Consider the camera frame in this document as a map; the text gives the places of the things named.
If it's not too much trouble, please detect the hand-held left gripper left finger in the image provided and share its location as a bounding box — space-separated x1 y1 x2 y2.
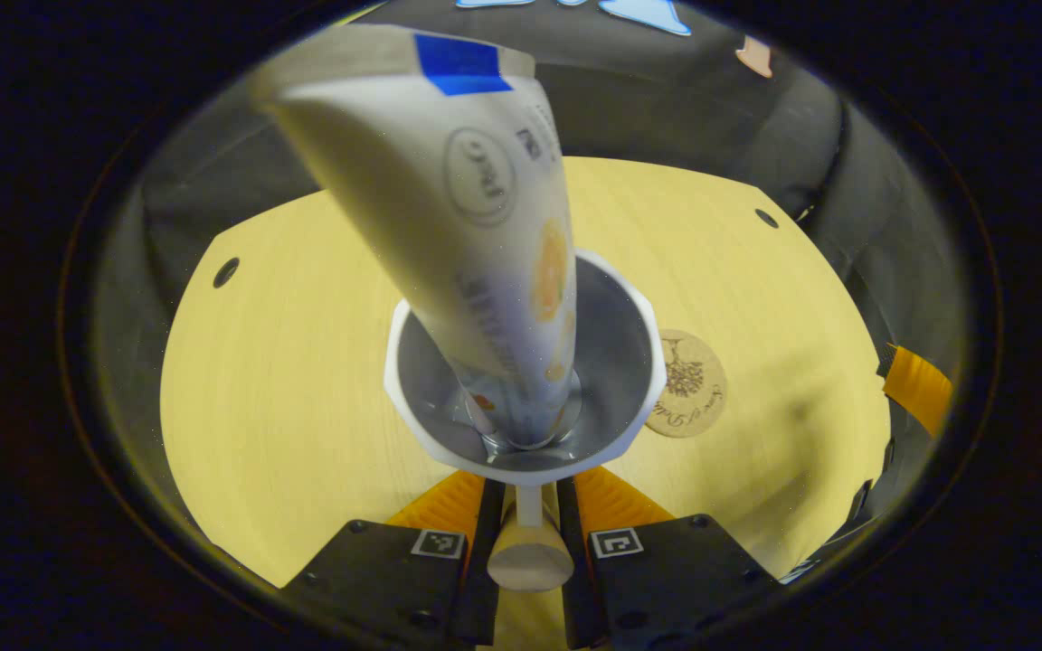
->
279 468 507 650

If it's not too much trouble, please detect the round cork coaster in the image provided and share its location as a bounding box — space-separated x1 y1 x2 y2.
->
643 328 728 439

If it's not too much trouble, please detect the light wooden desktop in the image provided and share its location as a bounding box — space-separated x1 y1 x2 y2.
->
159 156 893 647

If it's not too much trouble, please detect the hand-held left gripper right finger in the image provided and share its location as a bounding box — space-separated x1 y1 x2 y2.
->
555 465 782 650

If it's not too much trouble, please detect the white toothpaste tube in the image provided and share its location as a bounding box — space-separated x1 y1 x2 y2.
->
250 23 581 450

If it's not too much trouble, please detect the black backdrop cloth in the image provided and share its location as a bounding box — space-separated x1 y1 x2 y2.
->
91 0 970 507

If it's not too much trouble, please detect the white cup with wooden handle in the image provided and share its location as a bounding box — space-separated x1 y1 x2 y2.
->
383 249 668 593

